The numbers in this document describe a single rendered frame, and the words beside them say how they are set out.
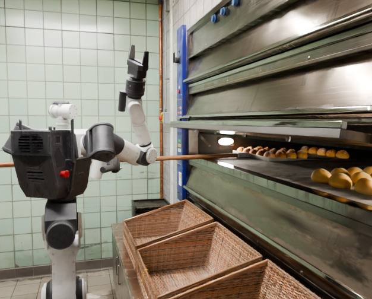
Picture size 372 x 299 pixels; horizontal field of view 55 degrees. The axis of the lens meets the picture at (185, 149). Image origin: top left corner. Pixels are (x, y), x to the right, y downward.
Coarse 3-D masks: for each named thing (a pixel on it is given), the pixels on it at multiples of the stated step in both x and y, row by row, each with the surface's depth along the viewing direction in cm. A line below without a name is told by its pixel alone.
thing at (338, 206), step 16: (192, 160) 257; (208, 160) 227; (240, 176) 179; (256, 176) 163; (288, 192) 138; (304, 192) 128; (320, 192) 125; (336, 208) 112; (352, 208) 105; (368, 208) 102; (368, 224) 99
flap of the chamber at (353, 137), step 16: (192, 128) 206; (208, 128) 180; (224, 128) 160; (240, 128) 144; (256, 128) 131; (272, 128) 120; (288, 128) 110; (304, 128) 103; (320, 128) 96; (352, 144) 109; (368, 144) 96
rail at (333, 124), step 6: (270, 126) 122; (276, 126) 118; (282, 126) 114; (288, 126) 111; (294, 126) 108; (300, 126) 105; (306, 126) 102; (312, 126) 99; (318, 126) 97; (324, 126) 94; (330, 126) 92; (336, 126) 90; (342, 126) 88
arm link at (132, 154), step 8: (128, 144) 161; (120, 152) 158; (128, 152) 161; (136, 152) 166; (144, 152) 169; (152, 152) 172; (128, 160) 165; (136, 160) 167; (144, 160) 170; (152, 160) 173
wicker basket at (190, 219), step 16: (160, 208) 257; (176, 208) 261; (192, 208) 245; (144, 224) 255; (160, 224) 258; (176, 224) 262; (192, 224) 239; (128, 240) 225; (144, 240) 251; (160, 240) 203; (192, 256) 210
